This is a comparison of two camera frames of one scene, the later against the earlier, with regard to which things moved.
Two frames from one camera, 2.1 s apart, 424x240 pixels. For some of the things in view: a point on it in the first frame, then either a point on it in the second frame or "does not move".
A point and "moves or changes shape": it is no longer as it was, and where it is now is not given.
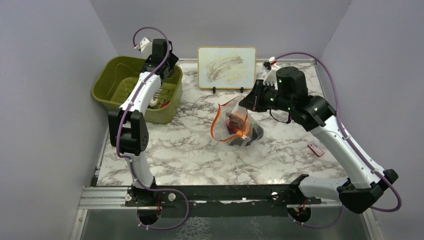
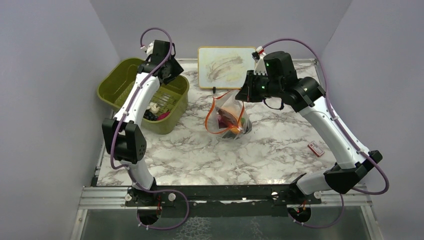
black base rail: x=220 y=200 does not move
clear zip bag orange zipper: x=234 y=123 moves or changes shape
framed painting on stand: x=227 y=67 does not move
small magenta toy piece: x=164 y=104 to x=163 y=115
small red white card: x=317 y=151 does not move
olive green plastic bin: x=114 y=77 moves or changes shape
